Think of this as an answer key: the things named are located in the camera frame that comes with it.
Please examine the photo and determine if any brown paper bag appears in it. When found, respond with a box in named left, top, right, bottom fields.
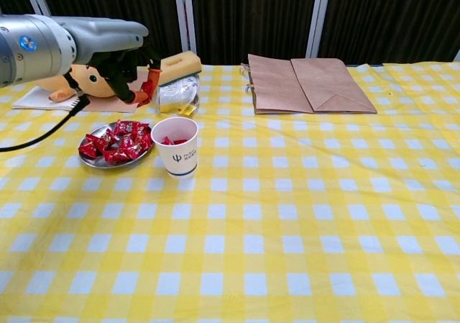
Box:
left=239, top=53, right=378, bottom=116

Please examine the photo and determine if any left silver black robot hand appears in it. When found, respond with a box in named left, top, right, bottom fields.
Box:
left=73, top=16, right=163, bottom=107

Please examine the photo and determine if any white snack packet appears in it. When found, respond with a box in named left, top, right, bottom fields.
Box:
left=157, top=74, right=201, bottom=114

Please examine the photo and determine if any white paper cup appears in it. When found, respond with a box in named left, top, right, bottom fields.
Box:
left=150, top=117, right=200, bottom=179

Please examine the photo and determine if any yellow white checkered tablecloth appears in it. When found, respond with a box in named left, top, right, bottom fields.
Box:
left=0, top=62, right=460, bottom=323

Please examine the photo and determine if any yellow sponge with slot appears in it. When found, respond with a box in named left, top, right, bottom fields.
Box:
left=157, top=50, right=203, bottom=86

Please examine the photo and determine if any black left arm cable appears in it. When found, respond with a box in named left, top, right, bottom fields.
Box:
left=0, top=71, right=91, bottom=153

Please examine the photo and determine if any white spiral notebook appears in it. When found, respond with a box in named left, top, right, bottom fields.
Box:
left=11, top=85, right=83, bottom=112

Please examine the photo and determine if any round metal plate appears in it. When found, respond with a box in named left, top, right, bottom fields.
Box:
left=78, top=121, right=155, bottom=169

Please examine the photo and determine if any yellow plush toy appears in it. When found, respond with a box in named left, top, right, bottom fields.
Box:
left=34, top=63, right=118, bottom=103

